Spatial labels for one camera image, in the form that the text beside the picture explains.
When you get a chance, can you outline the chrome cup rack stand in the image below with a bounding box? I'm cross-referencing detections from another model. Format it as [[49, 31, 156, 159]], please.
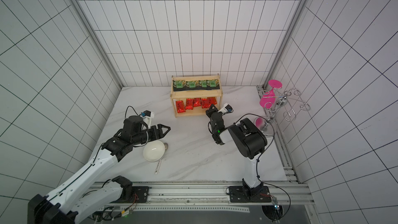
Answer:
[[255, 88, 311, 137]]

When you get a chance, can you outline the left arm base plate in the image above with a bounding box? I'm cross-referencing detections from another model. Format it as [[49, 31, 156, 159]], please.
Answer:
[[124, 186, 150, 204]]

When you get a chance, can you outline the green tea bag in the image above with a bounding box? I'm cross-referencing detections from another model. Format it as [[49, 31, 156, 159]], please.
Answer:
[[199, 80, 208, 90], [207, 79, 220, 90], [173, 80, 186, 91], [186, 80, 199, 90]]

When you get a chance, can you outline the aluminium rail frame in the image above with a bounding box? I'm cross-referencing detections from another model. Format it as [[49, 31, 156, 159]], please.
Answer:
[[85, 182, 320, 224]]

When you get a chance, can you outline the white bowl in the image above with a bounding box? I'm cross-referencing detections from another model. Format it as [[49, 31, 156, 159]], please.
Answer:
[[143, 140, 166, 162]]

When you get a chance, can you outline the red tea bag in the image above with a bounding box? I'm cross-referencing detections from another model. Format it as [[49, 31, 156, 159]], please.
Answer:
[[201, 98, 210, 109], [176, 100, 186, 113], [193, 97, 202, 107], [185, 99, 194, 110], [207, 97, 217, 106]]

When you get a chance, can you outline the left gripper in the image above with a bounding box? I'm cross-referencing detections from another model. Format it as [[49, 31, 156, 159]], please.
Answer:
[[132, 124, 171, 145]]

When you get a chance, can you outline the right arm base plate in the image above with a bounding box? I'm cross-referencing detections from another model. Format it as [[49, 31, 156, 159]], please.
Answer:
[[226, 185, 272, 203]]

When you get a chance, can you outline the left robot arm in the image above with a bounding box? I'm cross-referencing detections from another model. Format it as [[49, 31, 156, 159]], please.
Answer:
[[27, 111, 171, 224]]

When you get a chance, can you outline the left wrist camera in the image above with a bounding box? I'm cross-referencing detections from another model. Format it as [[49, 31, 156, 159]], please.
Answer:
[[140, 111, 154, 129]]

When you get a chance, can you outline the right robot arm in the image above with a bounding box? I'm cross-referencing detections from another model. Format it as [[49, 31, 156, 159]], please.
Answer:
[[206, 104, 267, 198]]

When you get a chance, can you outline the wooden two-tier shelf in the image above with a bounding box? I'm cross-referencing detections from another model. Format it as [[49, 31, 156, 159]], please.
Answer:
[[170, 74, 223, 117]]

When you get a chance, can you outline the pink plastic wine glass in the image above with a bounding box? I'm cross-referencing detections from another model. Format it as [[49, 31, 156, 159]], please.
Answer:
[[260, 79, 283, 110]]

